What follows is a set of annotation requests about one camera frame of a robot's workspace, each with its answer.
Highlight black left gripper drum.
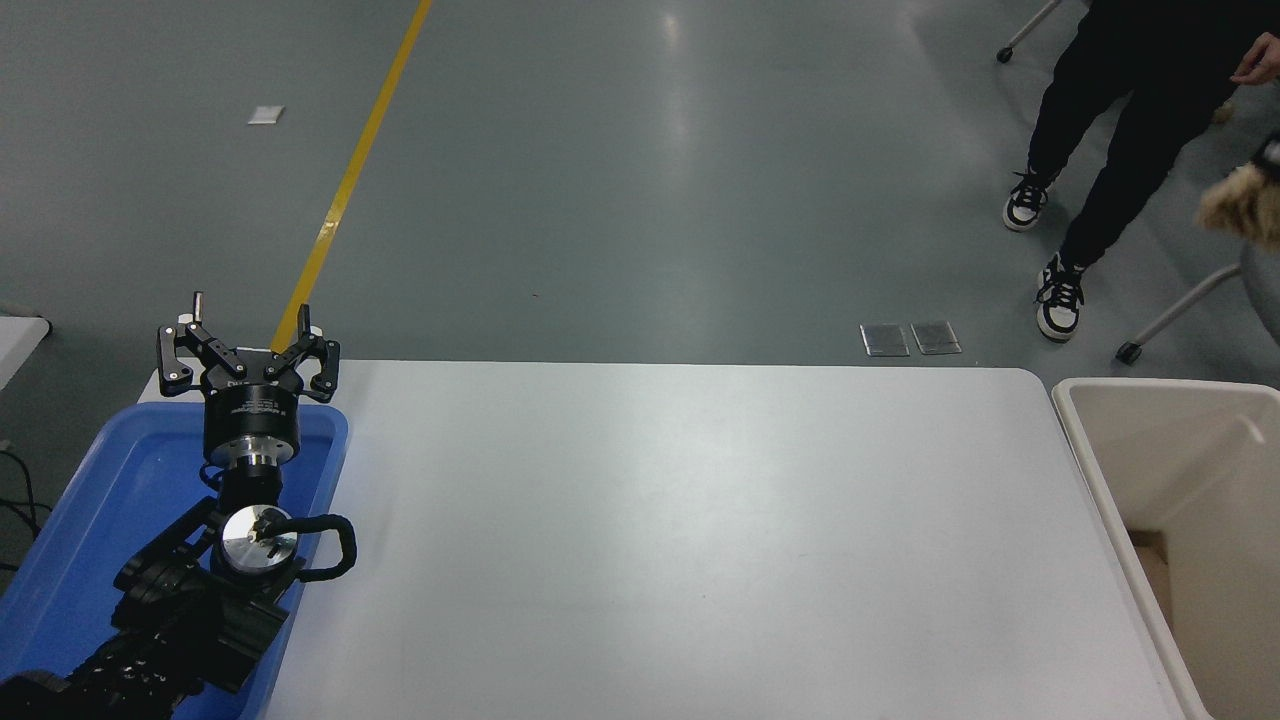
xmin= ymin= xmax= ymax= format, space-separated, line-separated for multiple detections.
xmin=203 ymin=373 xmax=302 ymax=463

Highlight person's hand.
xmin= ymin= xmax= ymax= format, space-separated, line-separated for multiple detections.
xmin=1231 ymin=32 xmax=1280 ymax=87

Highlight blue plastic tray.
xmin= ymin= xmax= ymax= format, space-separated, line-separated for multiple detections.
xmin=0 ymin=402 xmax=350 ymax=720

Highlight yellow floor tape line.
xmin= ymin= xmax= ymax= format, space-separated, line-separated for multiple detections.
xmin=270 ymin=0 xmax=435 ymax=354

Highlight small white side table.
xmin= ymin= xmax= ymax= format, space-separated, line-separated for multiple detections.
xmin=0 ymin=315 xmax=52 ymax=391

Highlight grey-legged wheeled chair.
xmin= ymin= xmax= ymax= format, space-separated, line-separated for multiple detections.
xmin=1115 ymin=245 xmax=1280 ymax=366

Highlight large pale plastic bin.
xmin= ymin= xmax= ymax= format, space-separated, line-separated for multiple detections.
xmin=1052 ymin=377 xmax=1280 ymax=720

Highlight black floor cables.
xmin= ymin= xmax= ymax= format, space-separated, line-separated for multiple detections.
xmin=0 ymin=445 xmax=51 ymax=573

